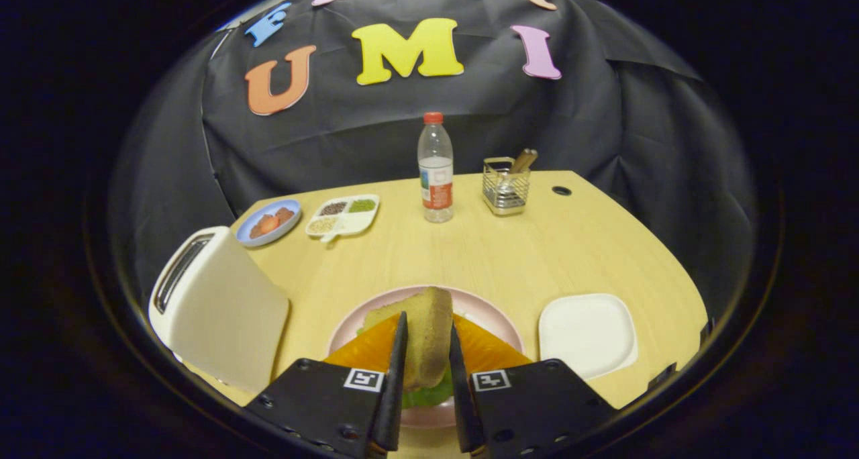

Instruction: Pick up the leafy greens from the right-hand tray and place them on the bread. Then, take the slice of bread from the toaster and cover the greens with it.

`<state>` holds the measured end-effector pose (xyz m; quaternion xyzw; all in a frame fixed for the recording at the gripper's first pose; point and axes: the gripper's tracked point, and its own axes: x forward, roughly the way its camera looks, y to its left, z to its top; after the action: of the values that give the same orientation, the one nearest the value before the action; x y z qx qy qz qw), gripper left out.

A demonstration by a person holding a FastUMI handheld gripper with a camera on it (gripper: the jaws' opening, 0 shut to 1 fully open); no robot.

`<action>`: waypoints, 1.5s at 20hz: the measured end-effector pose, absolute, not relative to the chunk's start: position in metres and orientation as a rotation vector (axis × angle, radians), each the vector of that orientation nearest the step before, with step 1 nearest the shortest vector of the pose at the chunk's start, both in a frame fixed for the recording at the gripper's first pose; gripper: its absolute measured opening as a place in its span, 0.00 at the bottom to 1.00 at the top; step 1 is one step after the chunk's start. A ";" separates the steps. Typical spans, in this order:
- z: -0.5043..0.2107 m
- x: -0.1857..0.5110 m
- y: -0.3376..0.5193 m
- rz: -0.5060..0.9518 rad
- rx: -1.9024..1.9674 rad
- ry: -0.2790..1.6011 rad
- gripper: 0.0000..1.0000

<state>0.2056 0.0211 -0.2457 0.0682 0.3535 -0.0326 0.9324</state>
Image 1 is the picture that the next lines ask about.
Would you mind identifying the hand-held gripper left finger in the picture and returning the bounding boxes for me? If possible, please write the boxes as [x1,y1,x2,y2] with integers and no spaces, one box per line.
[243,310,409,459]

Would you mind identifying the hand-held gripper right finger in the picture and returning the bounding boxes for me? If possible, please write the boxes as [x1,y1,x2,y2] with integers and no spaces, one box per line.
[448,313,618,456]

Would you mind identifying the green lettuce leaf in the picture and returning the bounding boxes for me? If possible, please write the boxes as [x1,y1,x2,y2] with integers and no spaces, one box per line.
[401,368,454,409]

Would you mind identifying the thick brown toast slice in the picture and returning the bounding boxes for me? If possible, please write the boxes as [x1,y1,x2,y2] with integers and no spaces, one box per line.
[362,286,454,391]

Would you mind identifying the pink round plate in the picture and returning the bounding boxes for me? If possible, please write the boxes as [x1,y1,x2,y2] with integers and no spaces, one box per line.
[327,285,525,429]

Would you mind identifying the white square plate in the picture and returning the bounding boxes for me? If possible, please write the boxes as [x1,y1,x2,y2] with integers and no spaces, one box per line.
[538,293,639,381]

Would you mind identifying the white divided condiment tray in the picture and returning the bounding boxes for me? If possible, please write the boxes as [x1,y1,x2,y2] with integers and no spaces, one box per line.
[305,194,381,243]

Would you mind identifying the white toaster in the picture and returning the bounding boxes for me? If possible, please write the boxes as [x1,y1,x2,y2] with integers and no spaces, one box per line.
[148,225,291,396]

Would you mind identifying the blue round plate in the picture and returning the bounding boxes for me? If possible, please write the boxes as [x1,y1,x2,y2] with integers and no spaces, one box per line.
[236,199,303,248]

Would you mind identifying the metal mesh utensil holder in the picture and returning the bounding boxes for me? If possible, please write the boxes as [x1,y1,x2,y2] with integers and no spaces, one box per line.
[482,156,531,217]

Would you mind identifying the clear water bottle red cap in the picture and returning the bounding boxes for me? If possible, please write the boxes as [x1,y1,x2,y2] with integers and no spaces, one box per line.
[417,112,455,223]

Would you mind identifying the wooden utensils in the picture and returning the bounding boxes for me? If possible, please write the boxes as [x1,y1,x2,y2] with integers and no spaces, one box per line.
[509,148,539,175]

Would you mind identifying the black backdrop cloth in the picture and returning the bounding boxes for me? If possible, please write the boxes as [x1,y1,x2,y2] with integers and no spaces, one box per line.
[107,0,759,325]

